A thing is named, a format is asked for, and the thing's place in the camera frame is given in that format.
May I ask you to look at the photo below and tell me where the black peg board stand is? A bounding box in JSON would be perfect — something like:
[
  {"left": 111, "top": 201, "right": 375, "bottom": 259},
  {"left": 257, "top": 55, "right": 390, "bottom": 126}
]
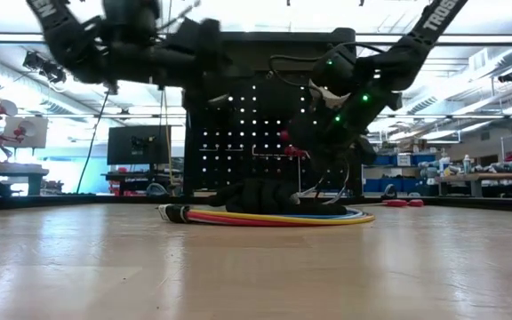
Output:
[{"left": 183, "top": 27, "right": 364, "bottom": 200}]

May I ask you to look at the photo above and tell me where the white poster board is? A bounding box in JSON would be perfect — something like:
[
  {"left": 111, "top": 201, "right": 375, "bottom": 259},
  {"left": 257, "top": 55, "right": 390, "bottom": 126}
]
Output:
[{"left": 2, "top": 116, "right": 50, "bottom": 150}]

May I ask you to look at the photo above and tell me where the black glove with grey cuff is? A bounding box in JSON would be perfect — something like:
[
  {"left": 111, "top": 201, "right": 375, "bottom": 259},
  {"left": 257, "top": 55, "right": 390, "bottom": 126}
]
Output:
[{"left": 282, "top": 195, "right": 349, "bottom": 217}]

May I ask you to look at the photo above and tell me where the blue bin shelving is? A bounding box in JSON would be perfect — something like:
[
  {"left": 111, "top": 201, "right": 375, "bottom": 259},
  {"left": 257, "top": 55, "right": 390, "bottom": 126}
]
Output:
[{"left": 371, "top": 148, "right": 439, "bottom": 195}]

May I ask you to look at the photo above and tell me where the black work glove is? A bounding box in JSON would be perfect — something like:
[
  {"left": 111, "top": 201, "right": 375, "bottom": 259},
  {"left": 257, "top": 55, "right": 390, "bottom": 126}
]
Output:
[{"left": 209, "top": 177, "right": 301, "bottom": 216}]

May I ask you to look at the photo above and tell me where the black monitor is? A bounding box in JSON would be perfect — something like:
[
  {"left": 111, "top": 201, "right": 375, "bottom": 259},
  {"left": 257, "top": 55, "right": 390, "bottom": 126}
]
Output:
[{"left": 106, "top": 125, "right": 172, "bottom": 167}]

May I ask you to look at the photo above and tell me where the cluttered wooden table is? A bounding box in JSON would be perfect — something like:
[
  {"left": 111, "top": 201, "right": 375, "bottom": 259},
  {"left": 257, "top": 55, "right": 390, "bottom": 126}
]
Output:
[{"left": 418, "top": 153, "right": 512, "bottom": 199}]

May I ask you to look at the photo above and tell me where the black overhead beam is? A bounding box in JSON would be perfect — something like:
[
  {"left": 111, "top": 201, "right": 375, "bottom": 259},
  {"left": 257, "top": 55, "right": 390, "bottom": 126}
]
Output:
[{"left": 0, "top": 33, "right": 512, "bottom": 48}]

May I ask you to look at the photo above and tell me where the wooden workbench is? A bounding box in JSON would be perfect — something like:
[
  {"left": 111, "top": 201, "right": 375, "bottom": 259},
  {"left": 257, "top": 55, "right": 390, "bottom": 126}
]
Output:
[{"left": 0, "top": 159, "right": 51, "bottom": 197}]

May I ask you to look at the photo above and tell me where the metal wire hook rack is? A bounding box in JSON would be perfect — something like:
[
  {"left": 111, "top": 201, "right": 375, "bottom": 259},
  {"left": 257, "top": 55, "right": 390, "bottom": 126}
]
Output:
[{"left": 251, "top": 144, "right": 310, "bottom": 160}]

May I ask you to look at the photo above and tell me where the multicolour wire bundle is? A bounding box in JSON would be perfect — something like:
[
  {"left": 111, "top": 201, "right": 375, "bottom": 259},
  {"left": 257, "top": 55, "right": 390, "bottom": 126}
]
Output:
[{"left": 156, "top": 203, "right": 377, "bottom": 228}]

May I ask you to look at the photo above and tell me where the yellow hanging cord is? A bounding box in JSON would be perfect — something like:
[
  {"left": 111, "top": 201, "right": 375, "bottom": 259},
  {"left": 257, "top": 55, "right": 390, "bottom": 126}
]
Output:
[{"left": 159, "top": 86, "right": 175, "bottom": 188}]

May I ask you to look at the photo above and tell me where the black hanging cable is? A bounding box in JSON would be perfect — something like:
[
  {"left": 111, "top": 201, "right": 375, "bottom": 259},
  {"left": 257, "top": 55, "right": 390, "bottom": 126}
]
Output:
[{"left": 75, "top": 86, "right": 111, "bottom": 196}]

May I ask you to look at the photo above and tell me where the black aluminium table frame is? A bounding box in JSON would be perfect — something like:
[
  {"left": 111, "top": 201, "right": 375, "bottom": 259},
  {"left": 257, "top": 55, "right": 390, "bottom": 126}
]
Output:
[{"left": 0, "top": 183, "right": 512, "bottom": 213}]

